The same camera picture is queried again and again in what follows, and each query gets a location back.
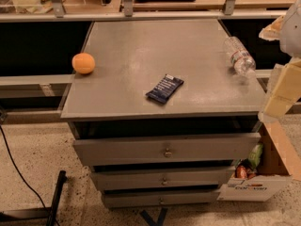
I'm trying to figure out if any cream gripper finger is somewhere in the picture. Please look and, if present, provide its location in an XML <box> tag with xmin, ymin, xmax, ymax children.
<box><xmin>263</xmin><ymin>60</ymin><xmax>301</xmax><ymax>118</ymax></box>
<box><xmin>259</xmin><ymin>16</ymin><xmax>284</xmax><ymax>41</ymax></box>

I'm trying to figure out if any dark blue rxbar wrapper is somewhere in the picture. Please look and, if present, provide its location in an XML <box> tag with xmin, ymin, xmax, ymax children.
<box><xmin>146</xmin><ymin>74</ymin><xmax>184</xmax><ymax>104</ymax></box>

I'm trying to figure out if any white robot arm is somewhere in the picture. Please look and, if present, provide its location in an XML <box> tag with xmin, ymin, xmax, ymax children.
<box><xmin>259</xmin><ymin>0</ymin><xmax>301</xmax><ymax>122</ymax></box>

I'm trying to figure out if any clear plastic water bottle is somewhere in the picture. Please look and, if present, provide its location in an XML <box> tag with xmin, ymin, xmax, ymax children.
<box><xmin>224</xmin><ymin>37</ymin><xmax>256</xmax><ymax>76</ymax></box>

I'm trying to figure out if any green snack bag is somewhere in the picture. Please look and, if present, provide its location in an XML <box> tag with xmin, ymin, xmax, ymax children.
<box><xmin>247</xmin><ymin>143</ymin><xmax>263</xmax><ymax>169</ymax></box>

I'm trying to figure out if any cardboard box with snacks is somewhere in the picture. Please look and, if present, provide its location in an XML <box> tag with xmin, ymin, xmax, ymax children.
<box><xmin>218</xmin><ymin>121</ymin><xmax>301</xmax><ymax>202</ymax></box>

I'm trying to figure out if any grey drawer cabinet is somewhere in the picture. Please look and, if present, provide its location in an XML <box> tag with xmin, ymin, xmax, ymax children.
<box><xmin>62</xmin><ymin>20</ymin><xmax>263</xmax><ymax>195</ymax></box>

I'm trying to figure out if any orange fruit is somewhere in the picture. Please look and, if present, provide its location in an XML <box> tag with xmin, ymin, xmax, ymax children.
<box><xmin>71</xmin><ymin>53</ymin><xmax>95</xmax><ymax>74</ymax></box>

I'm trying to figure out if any middle grey drawer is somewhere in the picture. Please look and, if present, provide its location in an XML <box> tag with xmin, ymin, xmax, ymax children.
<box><xmin>91</xmin><ymin>166</ymin><xmax>234</xmax><ymax>191</ymax></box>

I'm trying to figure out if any grey drawer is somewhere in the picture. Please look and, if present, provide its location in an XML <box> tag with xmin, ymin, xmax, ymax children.
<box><xmin>102</xmin><ymin>190</ymin><xmax>219</xmax><ymax>208</ymax></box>
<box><xmin>73</xmin><ymin>133</ymin><xmax>261</xmax><ymax>166</ymax></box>
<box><xmin>91</xmin><ymin>166</ymin><xmax>234</xmax><ymax>191</ymax></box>

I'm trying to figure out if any bottom grey drawer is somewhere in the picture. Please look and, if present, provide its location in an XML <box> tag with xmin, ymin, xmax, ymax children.
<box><xmin>102</xmin><ymin>190</ymin><xmax>219</xmax><ymax>208</ymax></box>

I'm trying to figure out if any top grey drawer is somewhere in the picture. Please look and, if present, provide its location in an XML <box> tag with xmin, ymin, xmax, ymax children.
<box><xmin>73</xmin><ymin>133</ymin><xmax>261</xmax><ymax>166</ymax></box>

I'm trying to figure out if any black metal stand leg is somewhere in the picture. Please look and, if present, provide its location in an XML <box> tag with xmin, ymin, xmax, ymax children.
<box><xmin>0</xmin><ymin>170</ymin><xmax>67</xmax><ymax>226</ymax></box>

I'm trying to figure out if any metal shelf rail frame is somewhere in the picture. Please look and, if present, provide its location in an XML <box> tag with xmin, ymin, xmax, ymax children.
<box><xmin>0</xmin><ymin>0</ymin><xmax>296</xmax><ymax>23</ymax></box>

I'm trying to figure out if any black cable on floor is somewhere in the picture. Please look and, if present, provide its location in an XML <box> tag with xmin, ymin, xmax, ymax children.
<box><xmin>0</xmin><ymin>124</ymin><xmax>60</xmax><ymax>226</ymax></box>

